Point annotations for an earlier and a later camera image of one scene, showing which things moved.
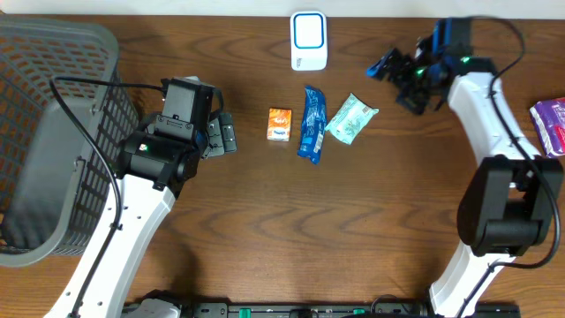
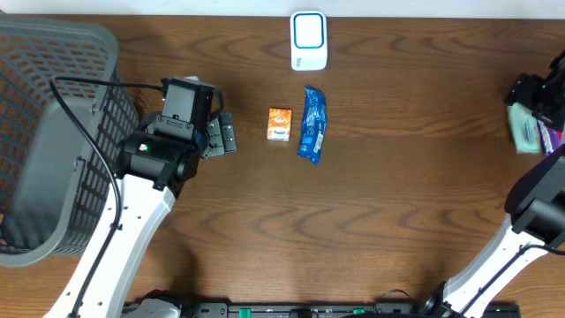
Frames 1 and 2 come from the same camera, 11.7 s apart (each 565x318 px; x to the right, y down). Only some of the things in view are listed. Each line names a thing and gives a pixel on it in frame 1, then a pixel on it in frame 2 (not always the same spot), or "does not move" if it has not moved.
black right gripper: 415,103 -> 525,92
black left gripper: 216,137 does not move
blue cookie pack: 314,121 does not move
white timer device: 309,48 does not move
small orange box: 279,124 does not move
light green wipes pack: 350,118 -> 525,130
